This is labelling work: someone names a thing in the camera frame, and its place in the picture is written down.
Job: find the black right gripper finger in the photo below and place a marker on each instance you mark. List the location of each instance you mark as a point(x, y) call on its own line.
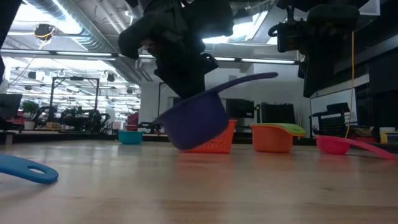
point(317, 77)

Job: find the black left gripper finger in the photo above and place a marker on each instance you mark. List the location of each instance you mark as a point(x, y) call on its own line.
point(175, 82)
point(196, 84)

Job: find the dark purple-blue measuring cup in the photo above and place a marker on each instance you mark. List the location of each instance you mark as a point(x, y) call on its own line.
point(192, 124)

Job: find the green measuring cup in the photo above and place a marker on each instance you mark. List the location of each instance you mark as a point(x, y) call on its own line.
point(289, 128)

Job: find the red measuring cup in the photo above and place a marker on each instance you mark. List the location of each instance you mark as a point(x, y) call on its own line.
point(332, 144)

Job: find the teal measuring cup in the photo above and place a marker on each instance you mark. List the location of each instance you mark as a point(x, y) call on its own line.
point(130, 137)

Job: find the orange measuring cup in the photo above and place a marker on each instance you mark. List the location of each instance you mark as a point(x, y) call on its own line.
point(272, 141)

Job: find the medium blue measuring cup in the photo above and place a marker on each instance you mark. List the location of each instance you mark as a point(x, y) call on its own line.
point(21, 169)

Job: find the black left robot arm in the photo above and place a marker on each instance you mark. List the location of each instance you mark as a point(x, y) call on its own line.
point(7, 18)

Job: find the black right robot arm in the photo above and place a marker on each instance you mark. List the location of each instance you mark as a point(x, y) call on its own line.
point(311, 3)

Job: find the orange plastic basket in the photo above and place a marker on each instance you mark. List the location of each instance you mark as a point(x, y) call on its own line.
point(222, 141)

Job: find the whiteboard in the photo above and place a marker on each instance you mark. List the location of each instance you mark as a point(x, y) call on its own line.
point(323, 99)

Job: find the black pegboard cart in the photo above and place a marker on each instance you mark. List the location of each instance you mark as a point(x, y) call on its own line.
point(334, 124)

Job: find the black screen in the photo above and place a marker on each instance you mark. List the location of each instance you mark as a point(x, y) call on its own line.
point(241, 109)

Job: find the black cabinet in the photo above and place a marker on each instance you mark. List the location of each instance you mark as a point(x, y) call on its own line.
point(278, 113)

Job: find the red chair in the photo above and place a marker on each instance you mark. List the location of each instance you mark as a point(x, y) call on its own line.
point(133, 123)

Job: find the yellow and white box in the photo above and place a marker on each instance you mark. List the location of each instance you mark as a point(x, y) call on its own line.
point(384, 137)

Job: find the long ceiling light strip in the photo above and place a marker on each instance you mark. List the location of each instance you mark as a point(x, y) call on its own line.
point(84, 53)

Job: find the black background robot arms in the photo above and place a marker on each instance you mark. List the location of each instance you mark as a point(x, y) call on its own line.
point(81, 119)

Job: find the black round ceiling device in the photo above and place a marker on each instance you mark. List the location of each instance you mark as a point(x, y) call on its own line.
point(44, 31)

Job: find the potted green plant white pot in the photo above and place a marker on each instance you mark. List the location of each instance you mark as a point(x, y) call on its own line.
point(30, 107)

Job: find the dark computer monitor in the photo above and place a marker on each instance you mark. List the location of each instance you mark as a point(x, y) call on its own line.
point(9, 105)

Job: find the black narrow frame stand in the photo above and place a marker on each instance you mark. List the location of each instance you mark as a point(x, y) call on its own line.
point(159, 102)

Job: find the silver ribbed ventilation duct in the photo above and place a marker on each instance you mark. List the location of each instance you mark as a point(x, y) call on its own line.
point(93, 40)

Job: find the black tall frame rig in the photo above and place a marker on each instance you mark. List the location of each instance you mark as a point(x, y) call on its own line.
point(74, 78)

